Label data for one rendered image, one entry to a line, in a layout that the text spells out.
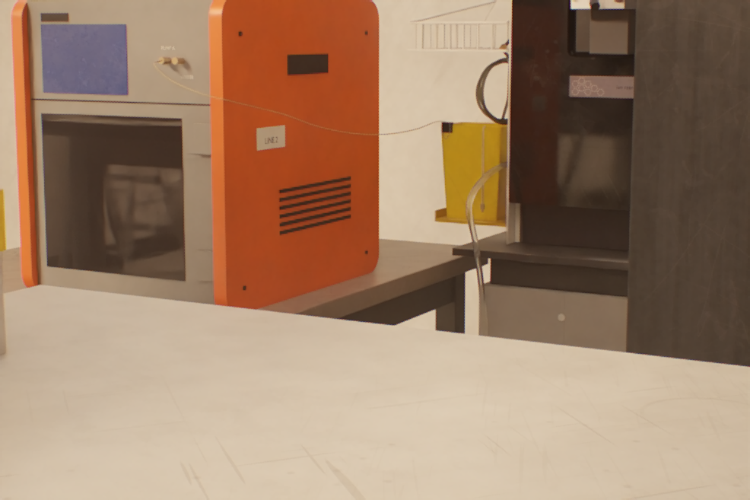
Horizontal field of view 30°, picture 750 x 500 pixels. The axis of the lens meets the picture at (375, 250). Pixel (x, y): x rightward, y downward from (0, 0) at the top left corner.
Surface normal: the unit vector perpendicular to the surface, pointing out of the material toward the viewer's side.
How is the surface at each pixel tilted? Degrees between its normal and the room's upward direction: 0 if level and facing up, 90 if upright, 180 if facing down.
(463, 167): 93
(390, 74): 90
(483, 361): 0
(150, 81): 90
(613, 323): 90
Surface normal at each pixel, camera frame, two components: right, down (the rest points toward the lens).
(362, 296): 0.88, 0.07
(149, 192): -0.48, 0.14
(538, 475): 0.00, -0.99
